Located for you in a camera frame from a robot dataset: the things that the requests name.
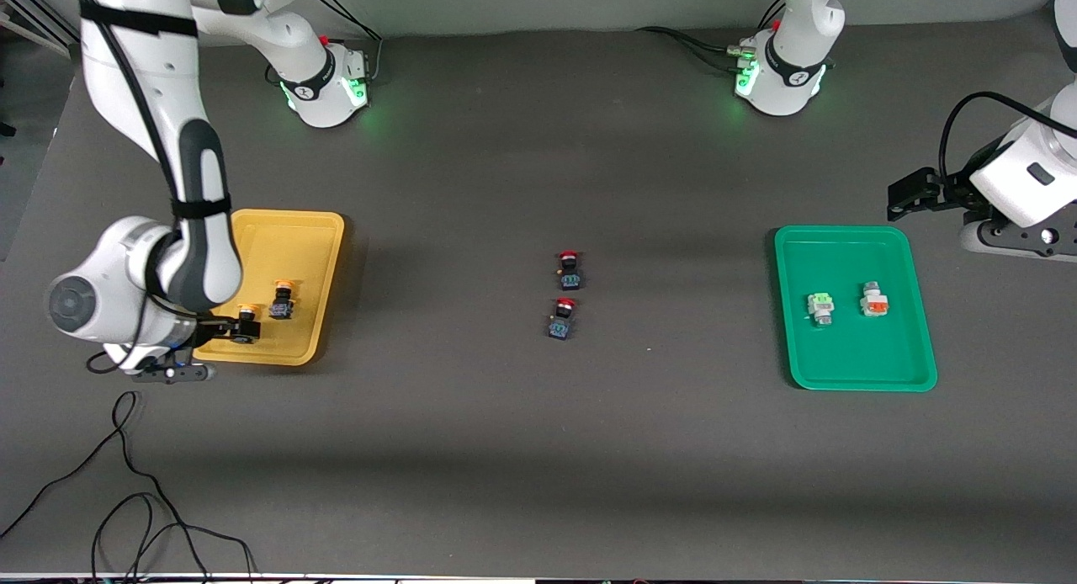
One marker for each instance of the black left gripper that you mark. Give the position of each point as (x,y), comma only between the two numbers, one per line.
(949,189)

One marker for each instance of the green and white push button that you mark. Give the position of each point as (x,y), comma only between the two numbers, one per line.
(820,305)

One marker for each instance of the yellow plastic tray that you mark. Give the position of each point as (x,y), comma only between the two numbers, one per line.
(286,247)

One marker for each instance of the green plastic tray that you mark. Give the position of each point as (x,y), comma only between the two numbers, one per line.
(850,357)

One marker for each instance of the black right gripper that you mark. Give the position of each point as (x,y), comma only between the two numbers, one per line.
(204,331)

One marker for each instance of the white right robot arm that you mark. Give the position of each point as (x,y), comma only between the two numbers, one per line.
(126,264)

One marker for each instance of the yellow push button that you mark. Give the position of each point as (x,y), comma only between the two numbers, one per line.
(281,308)
(246,309)

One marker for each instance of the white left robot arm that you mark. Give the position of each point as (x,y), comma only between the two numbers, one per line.
(787,79)

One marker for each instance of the dark grey table mat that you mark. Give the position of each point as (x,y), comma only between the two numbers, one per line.
(538,449)

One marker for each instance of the red push button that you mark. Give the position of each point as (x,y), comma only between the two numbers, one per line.
(560,325)
(570,277)

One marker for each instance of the orange and white push button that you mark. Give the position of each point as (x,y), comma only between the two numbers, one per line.
(875,306)

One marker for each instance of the aluminium frame profile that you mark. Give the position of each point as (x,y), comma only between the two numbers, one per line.
(38,16)

